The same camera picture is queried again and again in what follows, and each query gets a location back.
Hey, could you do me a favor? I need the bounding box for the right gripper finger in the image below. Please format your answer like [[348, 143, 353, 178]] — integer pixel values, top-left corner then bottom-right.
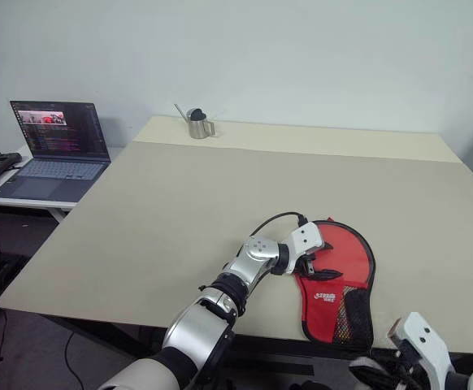
[[347, 355, 398, 379], [356, 375, 402, 390]]

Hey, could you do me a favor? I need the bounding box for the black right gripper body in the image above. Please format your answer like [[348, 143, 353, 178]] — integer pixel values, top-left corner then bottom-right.
[[392, 336, 423, 390]]

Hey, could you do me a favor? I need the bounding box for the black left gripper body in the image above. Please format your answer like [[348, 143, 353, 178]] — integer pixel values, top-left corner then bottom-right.
[[298, 249, 326, 280]]

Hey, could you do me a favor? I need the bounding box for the red black paddle case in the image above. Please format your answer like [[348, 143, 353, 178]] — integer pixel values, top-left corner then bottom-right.
[[292, 217, 378, 354]]

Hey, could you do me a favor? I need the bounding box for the black floor bar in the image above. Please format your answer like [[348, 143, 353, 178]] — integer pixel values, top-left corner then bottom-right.
[[219, 358, 315, 378]]

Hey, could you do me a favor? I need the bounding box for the steel watering can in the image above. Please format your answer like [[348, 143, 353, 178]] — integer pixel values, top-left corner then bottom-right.
[[173, 102, 218, 141]]

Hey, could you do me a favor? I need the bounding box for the open grey laptop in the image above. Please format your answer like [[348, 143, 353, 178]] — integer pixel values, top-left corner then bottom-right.
[[0, 99, 112, 203]]

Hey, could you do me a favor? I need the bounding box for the white side table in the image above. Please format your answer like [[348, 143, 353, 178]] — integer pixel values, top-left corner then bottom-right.
[[0, 143, 124, 225]]

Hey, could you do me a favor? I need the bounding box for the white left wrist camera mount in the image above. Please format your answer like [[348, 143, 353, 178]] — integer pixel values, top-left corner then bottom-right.
[[284, 221, 326, 278]]

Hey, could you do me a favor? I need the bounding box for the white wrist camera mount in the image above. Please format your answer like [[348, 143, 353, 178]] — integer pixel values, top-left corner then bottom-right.
[[389, 311, 452, 390], [284, 221, 326, 278]]

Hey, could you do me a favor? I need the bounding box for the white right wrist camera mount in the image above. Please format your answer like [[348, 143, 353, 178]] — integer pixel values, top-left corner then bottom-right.
[[389, 311, 452, 390]]

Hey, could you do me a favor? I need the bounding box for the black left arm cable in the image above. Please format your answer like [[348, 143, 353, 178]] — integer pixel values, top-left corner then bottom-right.
[[247, 210, 311, 239]]

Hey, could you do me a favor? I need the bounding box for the black table frame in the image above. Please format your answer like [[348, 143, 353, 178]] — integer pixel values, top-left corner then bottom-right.
[[41, 313, 473, 369]]

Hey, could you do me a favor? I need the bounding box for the thin black floor cable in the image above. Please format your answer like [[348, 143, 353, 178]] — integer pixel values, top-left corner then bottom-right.
[[0, 311, 9, 367], [63, 330, 99, 390]]

